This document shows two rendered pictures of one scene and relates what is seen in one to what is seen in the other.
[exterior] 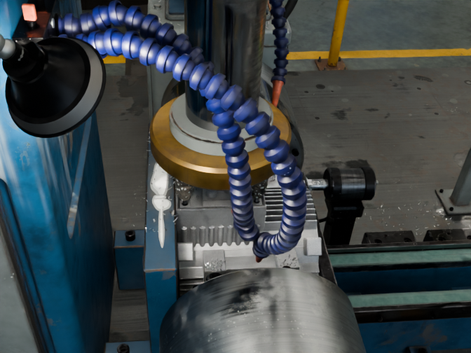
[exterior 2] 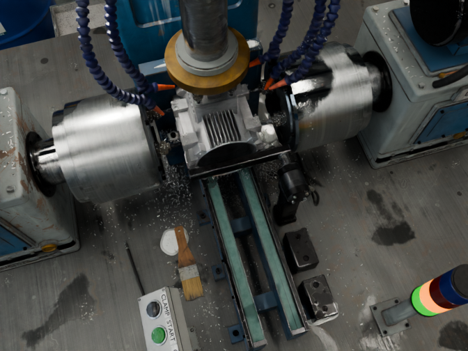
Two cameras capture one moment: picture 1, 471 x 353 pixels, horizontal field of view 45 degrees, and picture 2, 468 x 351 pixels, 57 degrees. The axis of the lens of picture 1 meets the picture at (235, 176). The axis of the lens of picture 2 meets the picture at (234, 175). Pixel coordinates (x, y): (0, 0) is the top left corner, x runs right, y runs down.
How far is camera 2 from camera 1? 87 cm
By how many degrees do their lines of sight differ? 51
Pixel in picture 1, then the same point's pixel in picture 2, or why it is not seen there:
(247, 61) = (185, 22)
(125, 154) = not seen: hidden behind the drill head
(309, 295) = (127, 131)
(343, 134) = (446, 217)
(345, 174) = (291, 173)
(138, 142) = not seen: hidden behind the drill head
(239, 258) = (187, 117)
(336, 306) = (131, 149)
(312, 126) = (444, 190)
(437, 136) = not seen: outside the picture
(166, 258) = (147, 71)
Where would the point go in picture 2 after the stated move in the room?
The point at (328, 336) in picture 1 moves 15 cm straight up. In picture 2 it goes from (105, 142) to (82, 100)
